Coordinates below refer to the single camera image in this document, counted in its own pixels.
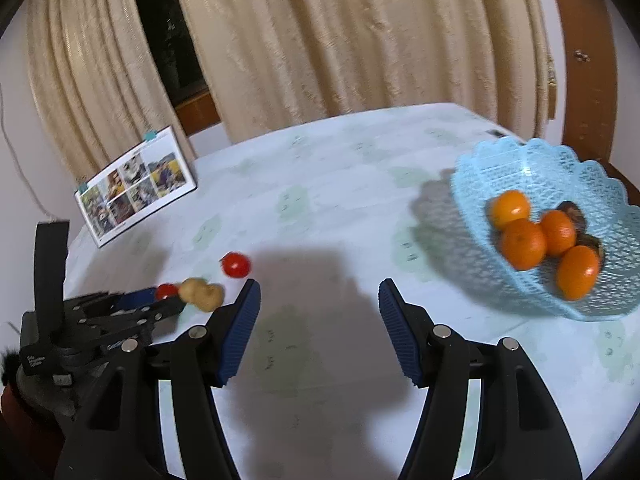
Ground white power cable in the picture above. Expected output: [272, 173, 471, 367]
[0, 85, 57, 222]

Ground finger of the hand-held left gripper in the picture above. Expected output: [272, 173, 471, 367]
[100, 297, 185, 343]
[82, 287, 161, 311]

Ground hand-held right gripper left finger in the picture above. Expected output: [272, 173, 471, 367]
[55, 280, 262, 480]

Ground photo collage poster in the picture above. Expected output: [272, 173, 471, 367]
[74, 125, 198, 248]

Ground large orange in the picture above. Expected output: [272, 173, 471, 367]
[500, 218, 547, 271]

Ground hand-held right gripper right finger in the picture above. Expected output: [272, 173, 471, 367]
[378, 278, 583, 480]

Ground light blue plastic lattice basket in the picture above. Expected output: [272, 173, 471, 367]
[451, 137, 640, 322]

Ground brown wooden window sill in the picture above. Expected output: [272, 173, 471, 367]
[172, 87, 221, 136]

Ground dark brown water chestnut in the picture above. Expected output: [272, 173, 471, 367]
[557, 201, 587, 231]
[575, 232, 606, 266]

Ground brown wooden panel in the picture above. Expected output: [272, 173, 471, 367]
[545, 0, 618, 166]

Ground wide beige curtain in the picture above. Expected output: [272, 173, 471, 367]
[170, 0, 558, 143]

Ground narrow beige curtain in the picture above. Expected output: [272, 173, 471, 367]
[25, 0, 196, 181]

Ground tan longan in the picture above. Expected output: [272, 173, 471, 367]
[178, 278, 206, 306]
[195, 284, 224, 312]

